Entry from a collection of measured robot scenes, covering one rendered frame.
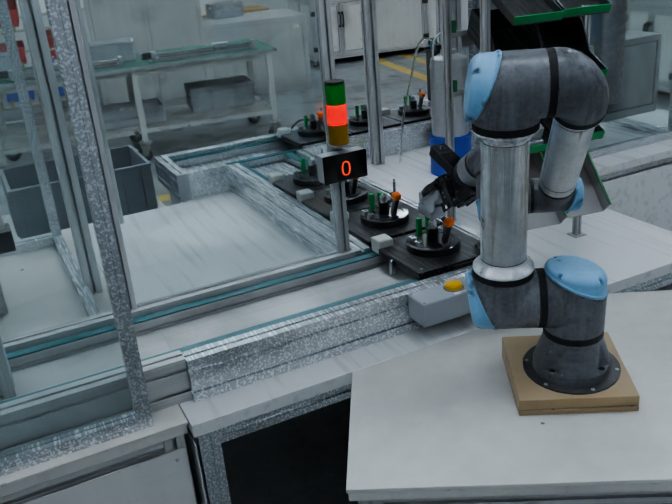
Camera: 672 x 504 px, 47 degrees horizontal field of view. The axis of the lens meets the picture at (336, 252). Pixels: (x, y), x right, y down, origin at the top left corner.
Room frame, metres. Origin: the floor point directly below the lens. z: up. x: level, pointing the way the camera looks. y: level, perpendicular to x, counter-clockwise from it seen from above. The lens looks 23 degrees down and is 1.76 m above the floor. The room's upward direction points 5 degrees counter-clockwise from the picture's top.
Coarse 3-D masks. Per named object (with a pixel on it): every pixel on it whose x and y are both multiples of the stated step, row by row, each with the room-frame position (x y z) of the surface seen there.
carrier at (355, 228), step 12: (372, 204) 2.12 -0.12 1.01; (384, 204) 2.08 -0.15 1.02; (348, 216) 2.13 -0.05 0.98; (360, 216) 2.08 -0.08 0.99; (372, 216) 2.05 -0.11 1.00; (384, 216) 2.06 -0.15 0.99; (396, 216) 2.04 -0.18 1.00; (408, 216) 2.07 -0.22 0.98; (420, 216) 2.09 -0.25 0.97; (348, 228) 2.05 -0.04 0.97; (360, 228) 2.04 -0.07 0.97; (372, 228) 2.03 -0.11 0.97; (384, 228) 2.02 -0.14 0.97; (396, 228) 2.01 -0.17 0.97; (408, 228) 2.00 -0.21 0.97; (360, 240) 1.97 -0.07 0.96
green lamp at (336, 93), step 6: (324, 84) 1.89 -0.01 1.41; (342, 84) 1.87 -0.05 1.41; (330, 90) 1.86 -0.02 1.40; (336, 90) 1.86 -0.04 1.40; (342, 90) 1.87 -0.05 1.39; (330, 96) 1.86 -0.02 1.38; (336, 96) 1.86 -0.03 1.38; (342, 96) 1.87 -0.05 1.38; (330, 102) 1.87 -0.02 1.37; (336, 102) 1.86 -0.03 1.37; (342, 102) 1.87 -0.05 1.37
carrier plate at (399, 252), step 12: (396, 240) 1.92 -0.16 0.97; (468, 240) 1.88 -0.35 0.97; (384, 252) 1.85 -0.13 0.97; (396, 252) 1.84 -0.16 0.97; (408, 252) 1.84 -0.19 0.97; (456, 252) 1.81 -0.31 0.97; (468, 252) 1.80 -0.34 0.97; (396, 264) 1.80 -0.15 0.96; (408, 264) 1.76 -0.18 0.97; (420, 264) 1.75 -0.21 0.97; (432, 264) 1.75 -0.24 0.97; (444, 264) 1.74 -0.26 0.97; (456, 264) 1.74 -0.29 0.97; (420, 276) 1.70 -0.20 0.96; (432, 276) 1.72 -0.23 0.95
